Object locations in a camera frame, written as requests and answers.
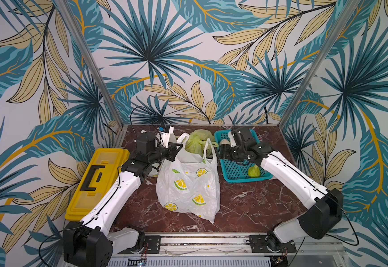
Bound right metal corner post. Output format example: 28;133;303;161
278;0;360;130

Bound left metal corner post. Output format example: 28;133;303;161
55;0;124;129

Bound teal plastic basket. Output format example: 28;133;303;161
213;129;273;184

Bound yellow plastic toolbox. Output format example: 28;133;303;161
65;148;130;221

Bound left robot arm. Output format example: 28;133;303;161
63;126;182;267

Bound green pear basket right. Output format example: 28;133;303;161
247;165;261;178

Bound metal corner post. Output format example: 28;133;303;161
278;0;360;130
55;0;124;129

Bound white pear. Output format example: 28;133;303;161
219;139;231;147

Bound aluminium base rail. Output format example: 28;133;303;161
56;232;352;267

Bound green avocado print plastic bag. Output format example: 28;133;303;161
184;129;218;159

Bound white lemon print plastic bags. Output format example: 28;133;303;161
156;133;220;224

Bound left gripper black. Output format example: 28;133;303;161
148;141;183;164

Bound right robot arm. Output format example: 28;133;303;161
219;127;343;252

